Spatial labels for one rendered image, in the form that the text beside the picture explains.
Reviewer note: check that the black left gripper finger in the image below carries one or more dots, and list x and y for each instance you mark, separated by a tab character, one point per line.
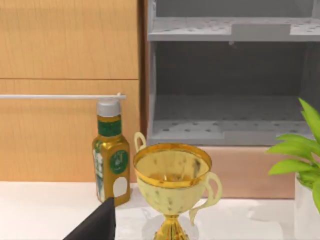
100	221

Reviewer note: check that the amber bottle with grey cap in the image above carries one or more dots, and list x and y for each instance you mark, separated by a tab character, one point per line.
111	157

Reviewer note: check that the gold trophy cup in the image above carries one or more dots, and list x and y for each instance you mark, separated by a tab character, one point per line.
172	180

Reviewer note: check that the grey pierced shelf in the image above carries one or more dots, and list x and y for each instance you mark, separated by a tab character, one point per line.
225	28
220	132

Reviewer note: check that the wooden cupboard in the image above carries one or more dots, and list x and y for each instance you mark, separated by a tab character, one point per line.
220	100

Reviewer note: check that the green plant in white pot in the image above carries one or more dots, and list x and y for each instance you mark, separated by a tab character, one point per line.
303	172

